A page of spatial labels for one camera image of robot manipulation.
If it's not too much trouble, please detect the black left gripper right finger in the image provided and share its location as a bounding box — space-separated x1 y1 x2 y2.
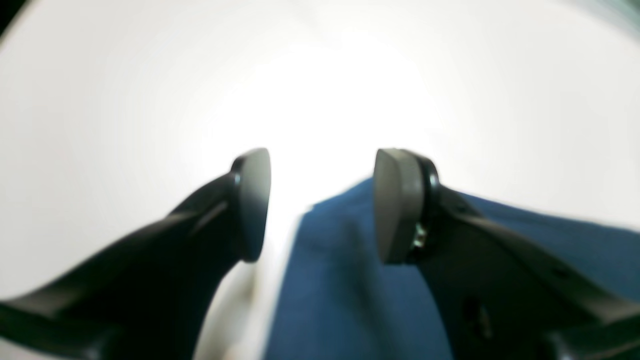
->
374 148 640 360

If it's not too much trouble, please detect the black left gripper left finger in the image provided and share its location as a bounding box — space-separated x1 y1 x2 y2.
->
1 148 271 360

